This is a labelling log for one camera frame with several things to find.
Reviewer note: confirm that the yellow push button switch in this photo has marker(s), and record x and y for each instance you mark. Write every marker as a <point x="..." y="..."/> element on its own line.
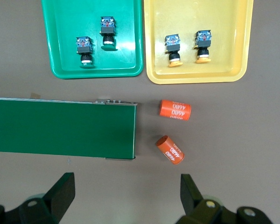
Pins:
<point x="203" y="38"/>
<point x="172" y="43"/>

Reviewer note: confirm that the green conveyor belt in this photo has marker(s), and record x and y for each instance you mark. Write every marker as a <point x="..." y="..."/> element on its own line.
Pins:
<point x="60" y="128"/>

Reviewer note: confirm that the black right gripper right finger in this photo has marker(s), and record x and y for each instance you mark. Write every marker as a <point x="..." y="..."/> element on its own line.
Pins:
<point x="200" y="210"/>

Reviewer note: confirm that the green push button switch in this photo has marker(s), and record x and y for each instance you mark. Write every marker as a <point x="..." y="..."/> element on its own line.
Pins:
<point x="84" y="45"/>
<point x="108" y="25"/>

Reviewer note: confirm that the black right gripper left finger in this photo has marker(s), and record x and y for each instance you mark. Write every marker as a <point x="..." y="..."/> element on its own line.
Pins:
<point x="49" y="207"/>

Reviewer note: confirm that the yellow plastic tray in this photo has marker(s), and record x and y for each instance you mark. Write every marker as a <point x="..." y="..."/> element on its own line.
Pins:
<point x="228" y="46"/>

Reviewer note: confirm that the green plastic tray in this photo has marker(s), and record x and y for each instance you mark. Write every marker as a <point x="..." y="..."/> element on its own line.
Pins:
<point x="60" y="35"/>

